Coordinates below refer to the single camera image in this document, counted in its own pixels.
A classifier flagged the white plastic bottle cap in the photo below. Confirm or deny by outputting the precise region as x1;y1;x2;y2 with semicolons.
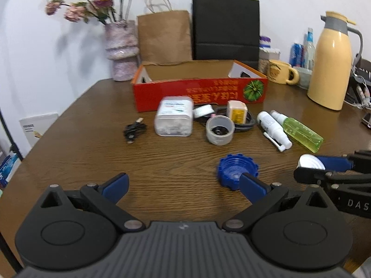
297;154;326;170

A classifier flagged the white spray bottle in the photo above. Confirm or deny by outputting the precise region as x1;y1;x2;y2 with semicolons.
256;111;292;152

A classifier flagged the grey tape roll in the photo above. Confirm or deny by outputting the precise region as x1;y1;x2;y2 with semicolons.
206;116;235;146

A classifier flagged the green spray bottle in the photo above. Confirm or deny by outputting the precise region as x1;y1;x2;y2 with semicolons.
270;110;323;153

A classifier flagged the blue plastic bottle cap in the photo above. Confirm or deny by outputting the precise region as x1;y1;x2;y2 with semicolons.
217;154;259;191

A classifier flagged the white yellow power adapter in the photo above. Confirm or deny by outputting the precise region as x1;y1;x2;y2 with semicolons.
226;101;248;124

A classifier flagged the clear plastic pill container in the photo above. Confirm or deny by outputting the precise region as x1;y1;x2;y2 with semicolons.
154;96;194;137

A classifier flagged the pale green bowl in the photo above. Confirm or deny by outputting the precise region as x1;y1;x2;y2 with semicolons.
294;66;313;90

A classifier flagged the small white lid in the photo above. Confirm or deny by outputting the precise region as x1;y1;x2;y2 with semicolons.
193;104;214;119

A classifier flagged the yellow bear mug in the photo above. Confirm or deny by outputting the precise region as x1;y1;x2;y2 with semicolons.
267;60;300;85

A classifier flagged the black light stand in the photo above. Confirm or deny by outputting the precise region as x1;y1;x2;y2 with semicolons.
0;108;24;276

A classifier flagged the yellow thermos jug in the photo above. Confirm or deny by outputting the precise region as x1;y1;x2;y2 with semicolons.
307;11;363;111

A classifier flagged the red pumpkin cardboard box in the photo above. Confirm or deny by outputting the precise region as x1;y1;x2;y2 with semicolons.
131;60;269;112

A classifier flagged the clear plastic water bottle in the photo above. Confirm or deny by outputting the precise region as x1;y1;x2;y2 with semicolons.
303;28;315;70

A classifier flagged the purple white jar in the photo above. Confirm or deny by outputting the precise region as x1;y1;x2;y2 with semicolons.
259;36;271;48

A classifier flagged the pink textured vase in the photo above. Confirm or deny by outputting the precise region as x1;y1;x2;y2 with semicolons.
105;20;140;82

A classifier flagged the brown paper bag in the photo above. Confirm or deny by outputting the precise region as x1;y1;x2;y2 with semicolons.
137;0;192;63

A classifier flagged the black paper bag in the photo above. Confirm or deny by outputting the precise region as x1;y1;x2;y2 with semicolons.
192;0;260;69

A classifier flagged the dried rose bouquet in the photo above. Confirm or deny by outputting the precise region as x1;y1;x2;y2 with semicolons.
45;0;133;26

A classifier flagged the small black cable bundle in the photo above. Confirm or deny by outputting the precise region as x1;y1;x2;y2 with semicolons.
123;117;148;145

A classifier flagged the black device with cables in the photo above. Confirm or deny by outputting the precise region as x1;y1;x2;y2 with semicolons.
345;58;370;129

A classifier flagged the black braided cable coil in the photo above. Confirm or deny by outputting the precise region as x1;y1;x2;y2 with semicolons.
212;107;257;133

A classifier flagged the white wall outlet box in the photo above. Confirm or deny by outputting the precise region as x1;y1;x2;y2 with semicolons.
19;113;58;147

